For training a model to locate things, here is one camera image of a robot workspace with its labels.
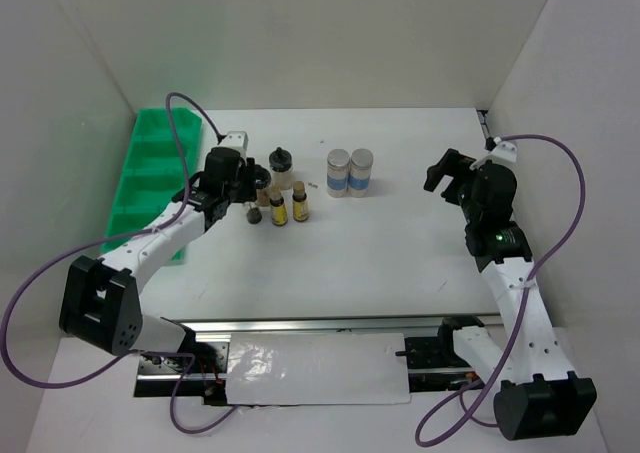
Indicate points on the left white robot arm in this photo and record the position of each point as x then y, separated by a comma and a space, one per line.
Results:
101, 304

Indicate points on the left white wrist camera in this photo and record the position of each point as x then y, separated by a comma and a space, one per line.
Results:
237, 141

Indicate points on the white plastic sheet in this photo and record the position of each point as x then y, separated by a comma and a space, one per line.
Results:
316, 369

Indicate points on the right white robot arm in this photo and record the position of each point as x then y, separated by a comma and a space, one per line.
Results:
533, 387

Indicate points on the aluminium rail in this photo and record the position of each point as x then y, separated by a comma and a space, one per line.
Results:
320, 324

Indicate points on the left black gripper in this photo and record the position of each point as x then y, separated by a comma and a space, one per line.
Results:
246, 171

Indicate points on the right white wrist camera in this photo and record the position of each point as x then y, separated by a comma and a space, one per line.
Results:
498, 151

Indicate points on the left small yellow bottle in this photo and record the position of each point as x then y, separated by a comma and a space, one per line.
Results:
278, 210

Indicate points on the silver lid salt jar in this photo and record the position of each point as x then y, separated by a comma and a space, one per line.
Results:
361, 163
338, 165

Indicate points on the right silver lid salt jar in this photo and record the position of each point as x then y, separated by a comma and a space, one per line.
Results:
361, 163

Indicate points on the right small yellow bottle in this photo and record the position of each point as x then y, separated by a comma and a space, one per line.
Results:
300, 209

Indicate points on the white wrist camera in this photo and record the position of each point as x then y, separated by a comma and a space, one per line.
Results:
237, 141
498, 151

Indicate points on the green plastic compartment tray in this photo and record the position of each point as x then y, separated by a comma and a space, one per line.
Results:
152, 172

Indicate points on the yellow label pepper bottle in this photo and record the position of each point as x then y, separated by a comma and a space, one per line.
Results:
253, 213

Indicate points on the left silver lid salt jar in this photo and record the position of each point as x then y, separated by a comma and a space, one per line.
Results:
338, 165

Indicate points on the tall black cap spice jar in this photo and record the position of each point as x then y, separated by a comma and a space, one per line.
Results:
281, 166

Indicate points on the small yellow bottle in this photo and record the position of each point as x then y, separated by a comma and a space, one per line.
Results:
300, 209
278, 210

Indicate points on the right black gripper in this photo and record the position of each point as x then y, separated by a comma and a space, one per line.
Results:
453, 163

